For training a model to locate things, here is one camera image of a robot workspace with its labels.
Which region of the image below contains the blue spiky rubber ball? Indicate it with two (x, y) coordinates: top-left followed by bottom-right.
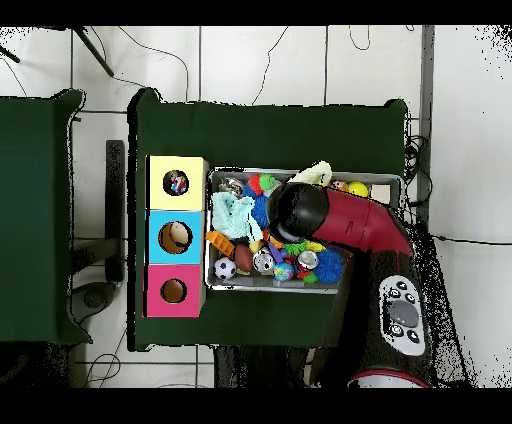
(313, 248), (346, 285)

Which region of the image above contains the grey floor cable cover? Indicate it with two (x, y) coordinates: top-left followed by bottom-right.
(411, 25), (436, 227)

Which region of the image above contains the dark green tablecloth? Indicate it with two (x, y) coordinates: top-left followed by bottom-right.
(0, 88), (93, 345)
(126, 88), (409, 357)

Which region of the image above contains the brown toy football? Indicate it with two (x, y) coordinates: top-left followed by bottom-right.
(234, 244), (255, 275)

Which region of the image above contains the grey round stand base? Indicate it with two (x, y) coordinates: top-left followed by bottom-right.
(70, 281), (118, 325)

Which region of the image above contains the cream yellow cloth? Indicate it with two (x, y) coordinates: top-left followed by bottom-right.
(287, 160), (334, 187)

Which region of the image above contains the small colourful patterned cloth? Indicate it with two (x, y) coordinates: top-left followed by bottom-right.
(163, 170), (190, 196)

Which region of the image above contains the wooden box with three holes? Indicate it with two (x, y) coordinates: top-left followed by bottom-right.
(143, 154), (211, 319)

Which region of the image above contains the black cable bundle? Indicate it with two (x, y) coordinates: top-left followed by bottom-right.
(403, 135), (433, 209)

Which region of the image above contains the thin black floor cable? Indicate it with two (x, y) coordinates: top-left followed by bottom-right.
(431, 235), (512, 246)

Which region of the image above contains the black and white soccer ball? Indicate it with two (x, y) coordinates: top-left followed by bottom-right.
(213, 256), (237, 281)

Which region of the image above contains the blue globe ball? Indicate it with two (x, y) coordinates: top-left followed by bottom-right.
(273, 262), (295, 282)

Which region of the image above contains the silver mesh bin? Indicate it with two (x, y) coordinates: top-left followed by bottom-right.
(204, 166), (403, 296)

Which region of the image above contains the mint green cloth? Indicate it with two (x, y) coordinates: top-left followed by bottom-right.
(210, 191), (263, 241)

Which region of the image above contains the long orange toy block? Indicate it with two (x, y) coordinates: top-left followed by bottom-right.
(204, 230), (236, 258)

